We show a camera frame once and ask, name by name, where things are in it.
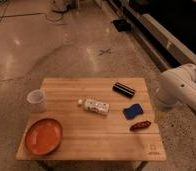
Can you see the orange ceramic bowl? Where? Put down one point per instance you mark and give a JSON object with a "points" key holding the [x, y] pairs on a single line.
{"points": [[43, 137]]}

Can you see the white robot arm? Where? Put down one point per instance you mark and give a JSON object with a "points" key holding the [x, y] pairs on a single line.
{"points": [[178, 85]]}

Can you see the white plastic bottle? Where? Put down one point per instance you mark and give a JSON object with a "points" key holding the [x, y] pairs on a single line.
{"points": [[94, 106]]}

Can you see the wooden folding table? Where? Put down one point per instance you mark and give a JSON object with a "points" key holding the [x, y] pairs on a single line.
{"points": [[92, 137]]}

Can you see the blue sponge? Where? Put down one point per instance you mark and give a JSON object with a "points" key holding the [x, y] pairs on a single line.
{"points": [[132, 111]]}

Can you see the dark red sausage toy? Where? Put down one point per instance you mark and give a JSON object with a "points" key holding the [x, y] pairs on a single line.
{"points": [[140, 125]]}

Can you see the white plastic cup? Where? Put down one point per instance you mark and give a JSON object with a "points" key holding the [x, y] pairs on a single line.
{"points": [[37, 101]]}

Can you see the black floor box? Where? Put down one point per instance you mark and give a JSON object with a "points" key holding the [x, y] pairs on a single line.
{"points": [[121, 25]]}

